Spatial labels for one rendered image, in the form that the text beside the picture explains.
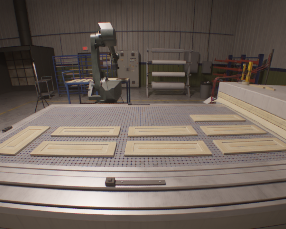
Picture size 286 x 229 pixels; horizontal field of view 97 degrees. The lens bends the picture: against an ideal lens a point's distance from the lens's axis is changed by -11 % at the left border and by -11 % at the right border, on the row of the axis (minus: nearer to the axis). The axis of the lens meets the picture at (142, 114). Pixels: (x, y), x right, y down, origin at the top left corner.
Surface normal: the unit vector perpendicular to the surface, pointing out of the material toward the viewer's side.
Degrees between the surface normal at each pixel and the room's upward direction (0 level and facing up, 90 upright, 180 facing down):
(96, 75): 71
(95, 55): 86
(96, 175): 0
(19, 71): 90
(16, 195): 0
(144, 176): 0
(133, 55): 90
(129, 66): 90
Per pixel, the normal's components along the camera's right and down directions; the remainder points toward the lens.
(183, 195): 0.00, -0.93
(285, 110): -1.00, 0.00
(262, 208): 0.01, 0.36
